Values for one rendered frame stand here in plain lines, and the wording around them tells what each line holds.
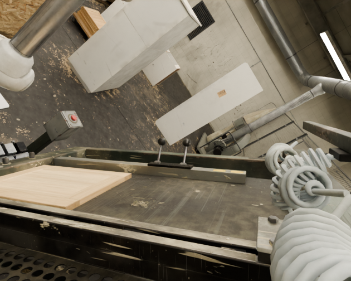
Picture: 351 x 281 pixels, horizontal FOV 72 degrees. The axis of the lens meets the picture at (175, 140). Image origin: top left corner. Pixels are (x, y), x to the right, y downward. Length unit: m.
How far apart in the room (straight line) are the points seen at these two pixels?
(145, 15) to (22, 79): 2.21
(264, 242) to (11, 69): 1.22
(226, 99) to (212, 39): 4.68
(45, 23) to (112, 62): 2.26
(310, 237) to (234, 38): 8.86
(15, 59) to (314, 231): 1.27
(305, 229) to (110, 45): 3.37
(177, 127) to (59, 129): 3.46
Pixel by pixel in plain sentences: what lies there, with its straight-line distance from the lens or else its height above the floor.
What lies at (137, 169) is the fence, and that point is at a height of 1.31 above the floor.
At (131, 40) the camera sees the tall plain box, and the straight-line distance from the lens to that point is 3.36.
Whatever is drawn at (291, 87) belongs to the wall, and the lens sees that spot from 9.18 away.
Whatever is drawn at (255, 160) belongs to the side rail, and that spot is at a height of 1.74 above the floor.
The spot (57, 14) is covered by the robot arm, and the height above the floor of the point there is 1.38.
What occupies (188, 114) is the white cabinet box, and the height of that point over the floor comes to 0.69.
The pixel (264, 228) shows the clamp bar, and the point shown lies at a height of 1.80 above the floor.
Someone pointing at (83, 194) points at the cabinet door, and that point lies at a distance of 0.86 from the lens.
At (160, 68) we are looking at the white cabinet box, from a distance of 5.99.
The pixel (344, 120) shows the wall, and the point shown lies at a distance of 9.82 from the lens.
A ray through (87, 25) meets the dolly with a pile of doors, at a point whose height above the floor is 0.16.
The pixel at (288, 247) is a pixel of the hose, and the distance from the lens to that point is 0.20.
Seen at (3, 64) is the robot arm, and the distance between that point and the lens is 1.34.
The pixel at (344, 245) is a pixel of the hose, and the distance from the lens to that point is 0.21.
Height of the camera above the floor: 1.89
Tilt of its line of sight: 21 degrees down
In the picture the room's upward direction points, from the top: 59 degrees clockwise
